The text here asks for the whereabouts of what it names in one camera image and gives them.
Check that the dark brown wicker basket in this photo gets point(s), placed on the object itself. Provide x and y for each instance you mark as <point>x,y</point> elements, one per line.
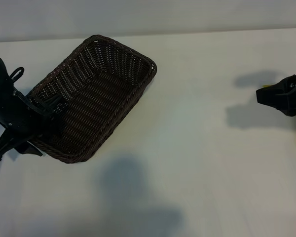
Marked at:
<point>103,98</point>

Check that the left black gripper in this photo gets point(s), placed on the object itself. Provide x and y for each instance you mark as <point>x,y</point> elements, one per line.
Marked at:
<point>12,113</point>

